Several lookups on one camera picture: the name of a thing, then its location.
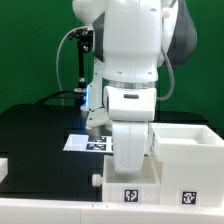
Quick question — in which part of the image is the grey cable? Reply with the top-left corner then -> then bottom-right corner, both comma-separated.
55,26 -> 88,93

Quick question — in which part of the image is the white left fence block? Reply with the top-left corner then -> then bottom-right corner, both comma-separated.
0,158 -> 8,183

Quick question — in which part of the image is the large white drawer cabinet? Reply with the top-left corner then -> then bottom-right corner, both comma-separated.
150,123 -> 224,207

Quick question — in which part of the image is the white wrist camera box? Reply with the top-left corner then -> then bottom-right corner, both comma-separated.
103,86 -> 157,122

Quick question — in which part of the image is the white front fence rail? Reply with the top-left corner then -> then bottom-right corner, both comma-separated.
0,198 -> 224,224

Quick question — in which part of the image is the white marker plate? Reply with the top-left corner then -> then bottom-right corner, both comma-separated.
63,134 -> 113,154

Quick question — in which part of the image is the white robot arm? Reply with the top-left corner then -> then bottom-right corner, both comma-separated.
72,0 -> 197,174

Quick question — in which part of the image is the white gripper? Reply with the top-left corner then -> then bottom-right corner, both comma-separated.
112,121 -> 148,174

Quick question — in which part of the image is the white drawer box front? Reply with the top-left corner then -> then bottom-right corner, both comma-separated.
92,156 -> 160,204

